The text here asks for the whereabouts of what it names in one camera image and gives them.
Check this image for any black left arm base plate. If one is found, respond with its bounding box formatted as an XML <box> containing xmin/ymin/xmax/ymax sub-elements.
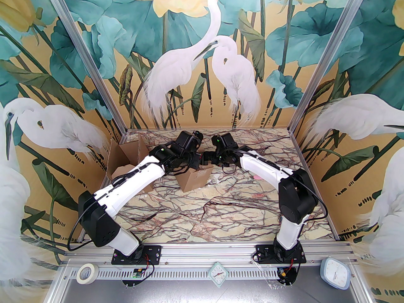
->
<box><xmin>112</xmin><ymin>245</ymin><xmax>162</xmax><ymax>265</ymax></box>

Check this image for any pale blue square clock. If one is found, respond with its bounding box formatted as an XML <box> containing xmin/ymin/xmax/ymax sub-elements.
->
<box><xmin>320</xmin><ymin>257</ymin><xmax>350</xmax><ymax>290</ymax></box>

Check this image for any cream masking tape roll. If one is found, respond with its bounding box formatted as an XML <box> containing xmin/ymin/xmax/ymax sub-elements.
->
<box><xmin>76</xmin><ymin>263</ymin><xmax>99</xmax><ymax>285</ymax></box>

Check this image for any green diamond clock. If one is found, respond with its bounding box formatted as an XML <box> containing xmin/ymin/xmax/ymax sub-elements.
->
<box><xmin>208</xmin><ymin>262</ymin><xmax>229</xmax><ymax>287</ymax></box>

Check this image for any aluminium frame post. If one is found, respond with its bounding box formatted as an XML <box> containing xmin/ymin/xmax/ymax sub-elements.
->
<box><xmin>289</xmin><ymin>0</ymin><xmax>373</xmax><ymax>135</ymax></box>
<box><xmin>40</xmin><ymin>0</ymin><xmax>128</xmax><ymax>134</ymax></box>

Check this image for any aluminium front rail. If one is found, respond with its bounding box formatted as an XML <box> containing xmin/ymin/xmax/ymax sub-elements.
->
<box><xmin>60</xmin><ymin>243</ymin><xmax>359</xmax><ymax>281</ymax></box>

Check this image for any taped brown cardboard box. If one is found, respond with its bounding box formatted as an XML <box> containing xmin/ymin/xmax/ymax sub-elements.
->
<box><xmin>175</xmin><ymin>164</ymin><xmax>214</xmax><ymax>193</ymax></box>
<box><xmin>107</xmin><ymin>133</ymin><xmax>156</xmax><ymax>195</ymax></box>

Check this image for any grey steel shelf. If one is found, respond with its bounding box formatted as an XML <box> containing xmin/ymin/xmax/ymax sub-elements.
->
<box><xmin>47</xmin><ymin>278</ymin><xmax>371</xmax><ymax>303</ymax></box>

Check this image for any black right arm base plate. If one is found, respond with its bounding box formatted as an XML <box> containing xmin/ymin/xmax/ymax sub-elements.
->
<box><xmin>254</xmin><ymin>244</ymin><xmax>307</xmax><ymax>265</ymax></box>

